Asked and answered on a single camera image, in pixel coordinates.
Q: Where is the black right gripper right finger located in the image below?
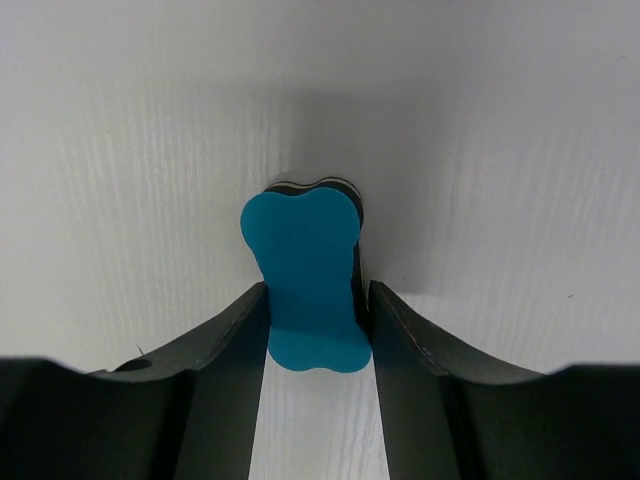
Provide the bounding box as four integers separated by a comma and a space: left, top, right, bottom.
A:
369, 282, 639, 479

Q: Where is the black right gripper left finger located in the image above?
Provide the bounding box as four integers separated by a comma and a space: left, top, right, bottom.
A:
1, 283, 270, 479

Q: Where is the blue bone-shaped whiteboard eraser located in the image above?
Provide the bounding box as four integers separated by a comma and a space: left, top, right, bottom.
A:
240, 177, 371, 374

